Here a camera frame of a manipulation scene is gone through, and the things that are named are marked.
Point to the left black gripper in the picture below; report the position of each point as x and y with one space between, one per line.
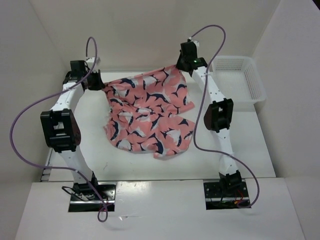
99 85

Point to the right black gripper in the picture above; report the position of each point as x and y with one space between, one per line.
179 65

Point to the pink shark print shorts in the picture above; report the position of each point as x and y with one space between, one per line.
145 111

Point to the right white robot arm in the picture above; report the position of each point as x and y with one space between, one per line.
218 116

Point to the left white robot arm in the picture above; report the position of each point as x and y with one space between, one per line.
60 128

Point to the white plastic basket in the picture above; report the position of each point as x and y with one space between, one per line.
238 78

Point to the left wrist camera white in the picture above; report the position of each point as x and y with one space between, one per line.
93 63

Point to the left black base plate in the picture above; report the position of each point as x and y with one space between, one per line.
105 195

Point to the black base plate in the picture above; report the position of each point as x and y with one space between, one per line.
105 195
217 199

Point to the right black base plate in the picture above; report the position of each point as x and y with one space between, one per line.
217 199

